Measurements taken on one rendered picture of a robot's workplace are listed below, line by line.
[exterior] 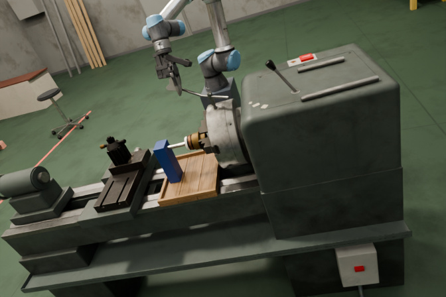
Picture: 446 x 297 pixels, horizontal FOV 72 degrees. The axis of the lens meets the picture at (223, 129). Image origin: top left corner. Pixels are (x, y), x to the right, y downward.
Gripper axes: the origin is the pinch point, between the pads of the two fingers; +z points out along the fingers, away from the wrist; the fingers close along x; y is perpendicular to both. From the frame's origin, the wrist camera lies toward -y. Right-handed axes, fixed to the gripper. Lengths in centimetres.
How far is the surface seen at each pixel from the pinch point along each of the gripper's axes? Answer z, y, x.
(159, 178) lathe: 43, 32, -19
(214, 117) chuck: 13.9, -13.1, 5.3
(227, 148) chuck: 28.1, -16.2, 9.3
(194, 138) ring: 22.5, 0.9, -2.7
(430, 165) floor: 103, -139, -104
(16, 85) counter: -103, 501, -464
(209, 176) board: 44.5, 0.9, -9.0
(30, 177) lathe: 22, 94, -1
